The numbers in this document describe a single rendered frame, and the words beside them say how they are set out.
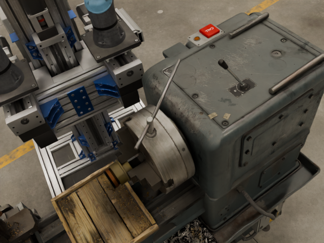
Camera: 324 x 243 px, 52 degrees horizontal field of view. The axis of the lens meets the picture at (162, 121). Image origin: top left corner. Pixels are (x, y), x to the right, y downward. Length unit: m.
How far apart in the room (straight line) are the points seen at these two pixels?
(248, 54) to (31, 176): 1.96
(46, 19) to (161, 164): 0.81
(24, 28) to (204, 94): 0.88
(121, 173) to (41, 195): 1.50
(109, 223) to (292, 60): 0.92
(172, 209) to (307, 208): 1.21
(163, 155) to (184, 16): 2.74
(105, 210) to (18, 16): 0.90
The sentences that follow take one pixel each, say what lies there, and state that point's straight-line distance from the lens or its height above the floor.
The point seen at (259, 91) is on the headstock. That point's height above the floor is 1.25.
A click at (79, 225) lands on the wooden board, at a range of 1.41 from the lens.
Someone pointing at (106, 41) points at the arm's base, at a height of 1.20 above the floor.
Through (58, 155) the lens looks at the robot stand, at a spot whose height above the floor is 0.21.
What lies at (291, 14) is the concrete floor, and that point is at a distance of 3.74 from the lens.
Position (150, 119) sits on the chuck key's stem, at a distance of 1.04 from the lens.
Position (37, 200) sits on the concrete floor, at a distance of 2.63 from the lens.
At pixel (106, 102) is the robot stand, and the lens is 1.77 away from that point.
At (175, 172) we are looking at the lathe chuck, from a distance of 1.14.
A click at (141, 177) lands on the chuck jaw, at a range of 1.17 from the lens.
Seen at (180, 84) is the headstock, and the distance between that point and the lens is 1.21.
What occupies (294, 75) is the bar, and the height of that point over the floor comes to 1.28.
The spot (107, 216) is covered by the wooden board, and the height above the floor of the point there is 0.89.
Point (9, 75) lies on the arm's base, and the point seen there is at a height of 1.23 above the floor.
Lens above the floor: 2.12
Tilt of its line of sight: 51 degrees down
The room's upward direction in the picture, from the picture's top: 12 degrees counter-clockwise
